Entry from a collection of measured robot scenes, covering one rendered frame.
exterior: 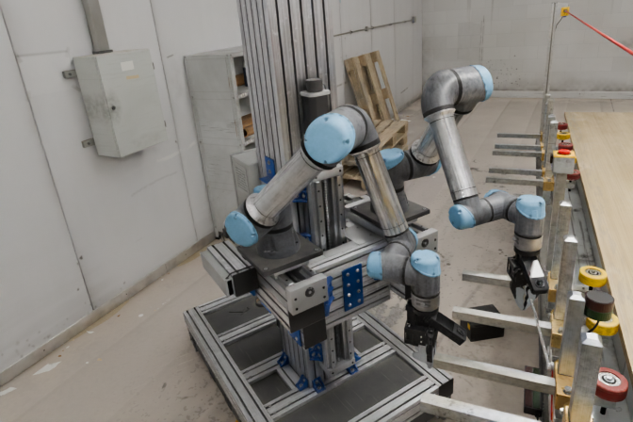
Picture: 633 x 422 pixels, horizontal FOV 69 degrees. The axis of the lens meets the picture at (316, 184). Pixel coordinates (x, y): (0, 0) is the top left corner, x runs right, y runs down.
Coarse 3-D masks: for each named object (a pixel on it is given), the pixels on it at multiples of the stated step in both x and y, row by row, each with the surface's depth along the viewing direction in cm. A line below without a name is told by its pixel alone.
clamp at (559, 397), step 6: (558, 360) 123; (558, 366) 120; (558, 372) 118; (558, 378) 116; (564, 378) 116; (570, 378) 116; (558, 384) 115; (564, 384) 114; (570, 384) 114; (558, 390) 113; (558, 396) 112; (564, 396) 111; (570, 396) 111; (558, 402) 113; (564, 402) 112; (558, 408) 113
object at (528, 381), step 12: (444, 360) 127; (456, 360) 126; (468, 360) 126; (456, 372) 126; (468, 372) 124; (480, 372) 123; (492, 372) 121; (504, 372) 121; (516, 372) 121; (528, 372) 120; (516, 384) 120; (528, 384) 118; (540, 384) 117; (552, 384) 116; (612, 408) 111
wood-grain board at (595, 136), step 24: (576, 120) 329; (600, 120) 324; (624, 120) 319; (576, 144) 278; (600, 144) 274; (624, 144) 271; (600, 168) 239; (624, 168) 237; (600, 192) 211; (624, 192) 209; (600, 216) 190; (624, 216) 188; (600, 240) 172; (624, 240) 170; (624, 264) 156; (624, 288) 143; (624, 312) 133; (624, 336) 124
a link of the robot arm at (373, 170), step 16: (368, 128) 122; (368, 144) 124; (368, 160) 126; (368, 176) 128; (384, 176) 128; (368, 192) 130; (384, 192) 128; (384, 208) 129; (400, 208) 131; (384, 224) 131; (400, 224) 130; (400, 240) 131; (416, 240) 135
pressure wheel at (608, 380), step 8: (600, 368) 114; (608, 368) 113; (600, 376) 112; (608, 376) 111; (616, 376) 111; (600, 384) 109; (608, 384) 109; (616, 384) 109; (624, 384) 108; (600, 392) 109; (608, 392) 108; (616, 392) 107; (624, 392) 107; (608, 400) 108; (616, 400) 108
